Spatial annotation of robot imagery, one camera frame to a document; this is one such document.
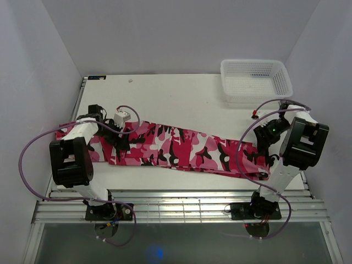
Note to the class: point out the small label sticker on table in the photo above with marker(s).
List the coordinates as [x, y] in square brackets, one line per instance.
[96, 77]

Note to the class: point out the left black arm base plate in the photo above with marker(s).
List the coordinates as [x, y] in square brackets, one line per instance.
[108, 212]

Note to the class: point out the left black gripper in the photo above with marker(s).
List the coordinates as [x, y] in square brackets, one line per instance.
[121, 143]

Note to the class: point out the aluminium frame rail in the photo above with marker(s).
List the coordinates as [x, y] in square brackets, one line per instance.
[185, 207]

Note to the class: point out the white plastic mesh basket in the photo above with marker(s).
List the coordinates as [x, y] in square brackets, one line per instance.
[254, 80]

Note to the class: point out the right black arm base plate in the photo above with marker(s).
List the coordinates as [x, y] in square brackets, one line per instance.
[239, 211]

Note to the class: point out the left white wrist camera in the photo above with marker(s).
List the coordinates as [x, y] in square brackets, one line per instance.
[120, 117]

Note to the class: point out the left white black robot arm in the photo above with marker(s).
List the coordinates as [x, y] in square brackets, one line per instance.
[72, 165]

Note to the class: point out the pink camouflage trousers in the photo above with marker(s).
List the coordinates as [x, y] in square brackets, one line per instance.
[158, 145]

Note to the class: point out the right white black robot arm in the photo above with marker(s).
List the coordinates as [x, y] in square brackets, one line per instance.
[300, 149]

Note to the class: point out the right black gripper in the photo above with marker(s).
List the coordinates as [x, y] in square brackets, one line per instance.
[264, 142]

